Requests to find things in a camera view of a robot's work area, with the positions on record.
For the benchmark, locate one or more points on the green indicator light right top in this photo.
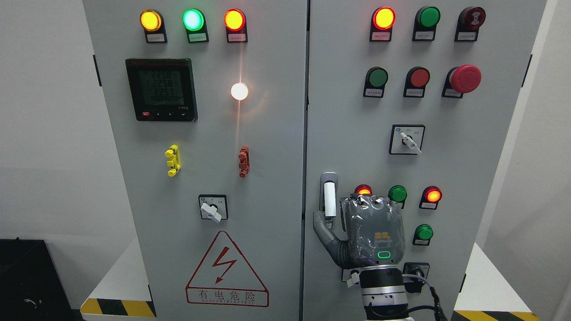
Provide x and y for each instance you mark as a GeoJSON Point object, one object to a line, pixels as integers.
{"type": "Point", "coordinates": [425, 24]}

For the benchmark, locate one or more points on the white selector switch right upper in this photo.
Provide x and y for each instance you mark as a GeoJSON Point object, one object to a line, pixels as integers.
{"type": "Point", "coordinates": [406, 139]}

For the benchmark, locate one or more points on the red push button upper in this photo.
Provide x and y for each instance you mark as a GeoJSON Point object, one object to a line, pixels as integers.
{"type": "Point", "coordinates": [415, 83]}

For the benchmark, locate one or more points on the white platform hazard stripes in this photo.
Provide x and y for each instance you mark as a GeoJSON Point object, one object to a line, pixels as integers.
{"type": "Point", "coordinates": [486, 294]}
{"type": "Point", "coordinates": [123, 294]}

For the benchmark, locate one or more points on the green lit indicator light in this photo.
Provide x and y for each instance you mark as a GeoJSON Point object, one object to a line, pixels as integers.
{"type": "Point", "coordinates": [195, 26]}

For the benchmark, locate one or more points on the grey right cabinet door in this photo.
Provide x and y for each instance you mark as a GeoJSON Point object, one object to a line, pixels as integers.
{"type": "Point", "coordinates": [350, 134]}

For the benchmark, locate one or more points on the red indicator light left door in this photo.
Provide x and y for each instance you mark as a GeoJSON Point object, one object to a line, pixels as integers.
{"type": "Point", "coordinates": [236, 27]}

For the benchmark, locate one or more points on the white platform hazard stripes right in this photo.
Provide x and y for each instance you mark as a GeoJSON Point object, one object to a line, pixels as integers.
{"type": "Point", "coordinates": [486, 294]}

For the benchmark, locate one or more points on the red emergency stop mushroom button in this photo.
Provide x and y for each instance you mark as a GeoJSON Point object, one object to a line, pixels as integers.
{"type": "Point", "coordinates": [461, 80]}

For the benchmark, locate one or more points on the red lit indicator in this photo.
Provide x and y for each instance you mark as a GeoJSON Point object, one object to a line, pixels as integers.
{"type": "Point", "coordinates": [363, 189]}
{"type": "Point", "coordinates": [430, 198]}

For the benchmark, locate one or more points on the yellow indicator light top left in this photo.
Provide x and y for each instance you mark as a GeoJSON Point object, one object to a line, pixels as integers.
{"type": "Point", "coordinates": [153, 26]}

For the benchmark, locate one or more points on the black box lower left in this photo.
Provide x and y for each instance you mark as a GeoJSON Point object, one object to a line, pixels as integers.
{"type": "Point", "coordinates": [30, 289]}

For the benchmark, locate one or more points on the red indicator light right top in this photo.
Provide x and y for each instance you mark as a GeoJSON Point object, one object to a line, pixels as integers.
{"type": "Point", "coordinates": [382, 22]}

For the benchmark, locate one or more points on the red electric warning triangle sticker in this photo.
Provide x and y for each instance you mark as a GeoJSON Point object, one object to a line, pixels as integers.
{"type": "Point", "coordinates": [225, 277]}

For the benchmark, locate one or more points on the silver door handle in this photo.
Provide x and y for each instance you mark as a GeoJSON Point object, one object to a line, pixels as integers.
{"type": "Point", "coordinates": [328, 198]}

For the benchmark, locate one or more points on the grey left cabinet door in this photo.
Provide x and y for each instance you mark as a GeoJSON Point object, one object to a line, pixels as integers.
{"type": "Point", "coordinates": [265, 207]}

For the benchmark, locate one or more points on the white platform hazard stripes left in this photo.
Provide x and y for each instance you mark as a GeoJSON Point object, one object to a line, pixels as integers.
{"type": "Point", "coordinates": [123, 294]}

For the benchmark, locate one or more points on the yellow plastic clip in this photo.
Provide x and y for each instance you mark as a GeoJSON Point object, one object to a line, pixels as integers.
{"type": "Point", "coordinates": [173, 160]}

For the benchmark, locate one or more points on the red plastic clip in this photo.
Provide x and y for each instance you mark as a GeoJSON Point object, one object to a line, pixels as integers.
{"type": "Point", "coordinates": [244, 162]}

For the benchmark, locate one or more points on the red lit indicator middle left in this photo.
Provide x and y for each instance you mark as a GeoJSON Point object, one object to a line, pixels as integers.
{"type": "Point", "coordinates": [363, 189]}

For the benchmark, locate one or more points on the green indicator middle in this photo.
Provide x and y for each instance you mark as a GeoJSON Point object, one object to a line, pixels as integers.
{"type": "Point", "coordinates": [398, 194]}

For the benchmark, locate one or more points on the green push button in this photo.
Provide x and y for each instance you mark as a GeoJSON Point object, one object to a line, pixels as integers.
{"type": "Point", "coordinates": [375, 81]}
{"type": "Point", "coordinates": [423, 235]}

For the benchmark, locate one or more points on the red lit indicator middle right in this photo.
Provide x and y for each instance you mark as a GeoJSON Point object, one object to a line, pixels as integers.
{"type": "Point", "coordinates": [430, 198]}

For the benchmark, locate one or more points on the green push button upper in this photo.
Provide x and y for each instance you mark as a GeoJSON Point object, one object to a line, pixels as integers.
{"type": "Point", "coordinates": [375, 81]}

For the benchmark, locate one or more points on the grey cabinet door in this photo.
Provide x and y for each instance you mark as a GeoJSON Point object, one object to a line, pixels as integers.
{"type": "Point", "coordinates": [350, 134]}
{"type": "Point", "coordinates": [265, 207]}

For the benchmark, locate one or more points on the white selector switch left door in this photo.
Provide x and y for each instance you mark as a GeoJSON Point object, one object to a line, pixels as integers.
{"type": "Point", "coordinates": [213, 207]}

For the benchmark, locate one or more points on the green push button lower right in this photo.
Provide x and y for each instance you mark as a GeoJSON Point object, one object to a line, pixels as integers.
{"type": "Point", "coordinates": [423, 235]}

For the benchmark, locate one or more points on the black digital power meter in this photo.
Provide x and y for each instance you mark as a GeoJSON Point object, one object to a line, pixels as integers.
{"type": "Point", "coordinates": [162, 90]}

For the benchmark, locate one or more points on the white selector switch bottom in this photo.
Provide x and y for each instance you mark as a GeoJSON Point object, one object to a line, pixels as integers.
{"type": "Point", "coordinates": [351, 277]}

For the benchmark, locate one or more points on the white lit indicator lamp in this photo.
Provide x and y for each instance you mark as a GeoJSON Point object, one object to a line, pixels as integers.
{"type": "Point", "coordinates": [239, 91]}

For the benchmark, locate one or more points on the white selector switch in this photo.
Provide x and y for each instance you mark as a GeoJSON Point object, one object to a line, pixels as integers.
{"type": "Point", "coordinates": [406, 139]}
{"type": "Point", "coordinates": [351, 277]}

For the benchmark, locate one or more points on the dark red buzzer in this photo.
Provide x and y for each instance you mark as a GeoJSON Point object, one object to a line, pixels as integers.
{"type": "Point", "coordinates": [469, 22]}

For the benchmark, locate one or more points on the black selector switch bottom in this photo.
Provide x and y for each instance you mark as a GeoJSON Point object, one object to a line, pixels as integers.
{"type": "Point", "coordinates": [415, 285]}

